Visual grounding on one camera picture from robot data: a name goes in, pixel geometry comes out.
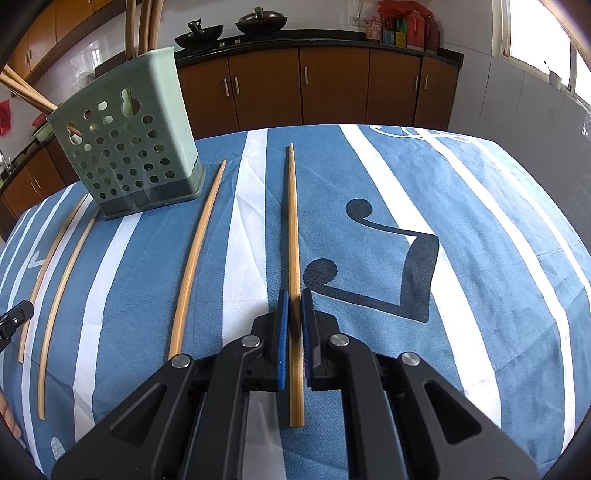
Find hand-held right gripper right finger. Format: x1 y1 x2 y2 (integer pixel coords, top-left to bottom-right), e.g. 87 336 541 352
299 287 542 480

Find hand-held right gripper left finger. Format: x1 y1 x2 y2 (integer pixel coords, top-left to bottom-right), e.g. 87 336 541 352
50 289 291 480

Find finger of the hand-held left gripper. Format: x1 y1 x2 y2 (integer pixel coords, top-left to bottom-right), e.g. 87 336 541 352
0 300 34 352

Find bamboo chopstick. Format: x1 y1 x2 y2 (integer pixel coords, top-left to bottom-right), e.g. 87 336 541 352
140 0 152 52
287 143 305 429
17 194 89 364
38 210 100 421
126 0 138 61
168 159 228 360
0 74 54 115
2 64 60 112
150 0 165 51

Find green perforated chopstick holder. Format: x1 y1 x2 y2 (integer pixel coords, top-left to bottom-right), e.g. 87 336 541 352
46 47 207 221

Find person's left hand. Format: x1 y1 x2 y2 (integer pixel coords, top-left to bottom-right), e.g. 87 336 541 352
0 390 22 440

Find blue white striped tablecloth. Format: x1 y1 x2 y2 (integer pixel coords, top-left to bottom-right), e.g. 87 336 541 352
0 124 591 480

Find black gas stove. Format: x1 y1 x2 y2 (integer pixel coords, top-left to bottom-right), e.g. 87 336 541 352
178 34 296 52

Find brown kitchen cabinets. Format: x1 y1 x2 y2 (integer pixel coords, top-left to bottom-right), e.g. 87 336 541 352
0 28 465 185

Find black wok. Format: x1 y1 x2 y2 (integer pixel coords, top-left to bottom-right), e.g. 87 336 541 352
174 18 225 49

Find black pot with lid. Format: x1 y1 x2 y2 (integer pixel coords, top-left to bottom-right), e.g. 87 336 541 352
235 6 289 35

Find large red bottle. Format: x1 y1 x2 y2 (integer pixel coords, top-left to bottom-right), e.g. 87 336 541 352
406 11 426 51
424 16 440 52

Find red bag over bottles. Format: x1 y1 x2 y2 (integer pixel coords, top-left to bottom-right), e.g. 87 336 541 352
378 0 432 20

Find sliding glass window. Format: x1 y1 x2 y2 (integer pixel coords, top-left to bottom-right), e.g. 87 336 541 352
501 0 591 100

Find brown wall cabinets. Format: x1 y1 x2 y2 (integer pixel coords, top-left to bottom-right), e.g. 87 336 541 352
8 0 127 84

